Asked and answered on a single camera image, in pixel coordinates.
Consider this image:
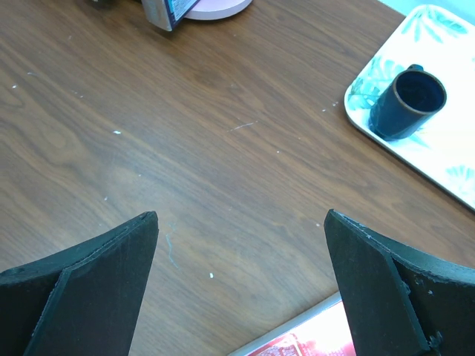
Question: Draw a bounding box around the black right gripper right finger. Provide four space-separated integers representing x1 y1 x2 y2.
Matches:
324 209 474 355

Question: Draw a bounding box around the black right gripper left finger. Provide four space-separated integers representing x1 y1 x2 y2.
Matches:
1 211 159 355

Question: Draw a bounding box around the red toothpaste box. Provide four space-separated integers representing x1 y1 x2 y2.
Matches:
231 292 356 356

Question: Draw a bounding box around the purple toothpaste box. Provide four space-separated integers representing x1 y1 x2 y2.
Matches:
141 0 199 32

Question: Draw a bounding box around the pink three-tier shelf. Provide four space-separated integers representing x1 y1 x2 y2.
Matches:
185 0 252 21

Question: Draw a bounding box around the dark blue mug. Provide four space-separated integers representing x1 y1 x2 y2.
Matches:
368 65 447 141

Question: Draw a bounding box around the floral serving tray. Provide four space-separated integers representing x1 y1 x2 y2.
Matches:
343 4 474 208

